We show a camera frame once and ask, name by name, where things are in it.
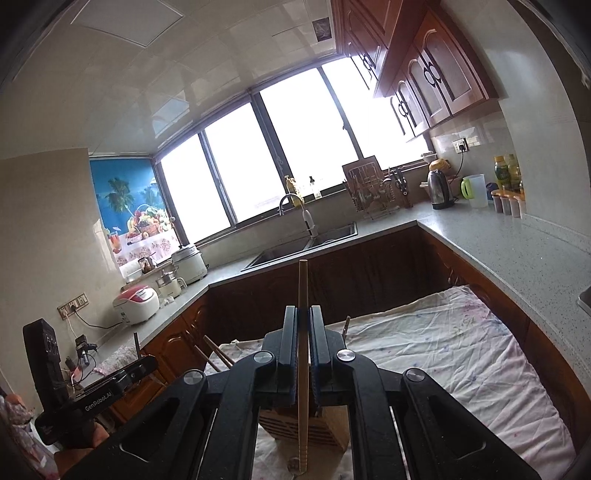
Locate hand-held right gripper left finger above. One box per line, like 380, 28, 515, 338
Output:
60, 305, 301, 480

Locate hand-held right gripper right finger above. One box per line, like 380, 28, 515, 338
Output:
308, 305, 543, 480

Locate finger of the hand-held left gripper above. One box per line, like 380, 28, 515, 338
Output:
113, 354, 159, 391

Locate ribbed-end wooden chopstick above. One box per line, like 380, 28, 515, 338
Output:
295, 260, 311, 476

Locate wooden utensil holder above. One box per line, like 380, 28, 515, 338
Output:
257, 404, 350, 454

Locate person's left hand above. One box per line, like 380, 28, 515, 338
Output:
53, 422, 112, 476

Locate floral cloth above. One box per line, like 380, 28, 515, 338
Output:
92, 344, 140, 376

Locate small black device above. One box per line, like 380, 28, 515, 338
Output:
74, 335, 99, 366

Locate pink and white rice cooker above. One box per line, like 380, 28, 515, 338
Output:
112, 285, 160, 325

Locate person's floral clothing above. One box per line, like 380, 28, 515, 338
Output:
0, 392, 61, 480

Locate kitchen sink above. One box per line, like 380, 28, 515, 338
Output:
240, 222, 359, 272

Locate floral white tablecloth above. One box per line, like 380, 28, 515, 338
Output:
217, 285, 578, 480

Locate kitchen faucet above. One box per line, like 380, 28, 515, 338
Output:
278, 194, 320, 239

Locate dish rack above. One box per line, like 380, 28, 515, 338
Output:
342, 155, 402, 219

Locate tropical printed window blind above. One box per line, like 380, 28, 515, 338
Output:
89, 157, 182, 269

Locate knife and scissors holder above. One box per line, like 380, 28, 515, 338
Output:
388, 167, 414, 209

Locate steel electric kettle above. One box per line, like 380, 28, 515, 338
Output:
427, 168, 456, 211

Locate kitchen window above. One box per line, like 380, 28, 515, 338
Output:
154, 58, 433, 241

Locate grey kitchen countertop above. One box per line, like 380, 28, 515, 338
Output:
90, 198, 591, 393

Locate spice jar set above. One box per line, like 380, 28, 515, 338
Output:
490, 188, 527, 219

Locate yellow-capped drink bottle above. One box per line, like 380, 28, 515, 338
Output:
493, 155, 511, 191

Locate ceiling light panel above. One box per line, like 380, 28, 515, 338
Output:
71, 0, 191, 48

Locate green-handled plastic pitcher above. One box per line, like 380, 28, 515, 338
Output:
461, 174, 489, 209

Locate wooden wall cabinets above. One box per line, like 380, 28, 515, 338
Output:
330, 0, 500, 140

